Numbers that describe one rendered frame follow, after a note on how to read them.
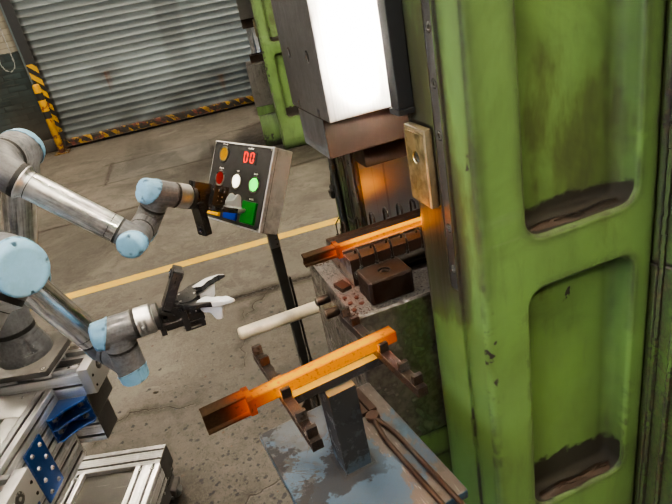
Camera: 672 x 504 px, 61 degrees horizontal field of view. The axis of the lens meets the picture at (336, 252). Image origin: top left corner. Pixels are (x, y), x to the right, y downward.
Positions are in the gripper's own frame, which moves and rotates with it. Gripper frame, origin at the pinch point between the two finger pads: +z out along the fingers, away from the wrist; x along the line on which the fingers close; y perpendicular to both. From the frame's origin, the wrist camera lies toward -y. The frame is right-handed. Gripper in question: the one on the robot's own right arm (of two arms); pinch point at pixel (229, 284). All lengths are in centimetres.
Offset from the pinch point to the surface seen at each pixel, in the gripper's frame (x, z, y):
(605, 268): 43, 80, 5
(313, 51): 11, 31, -52
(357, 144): 7.6, 38.1, -28.7
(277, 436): 30.0, -1.2, 26.3
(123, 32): -795, 1, -39
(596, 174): 42, 77, -19
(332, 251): 0.7, 28.5, 0.0
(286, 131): -470, 130, 81
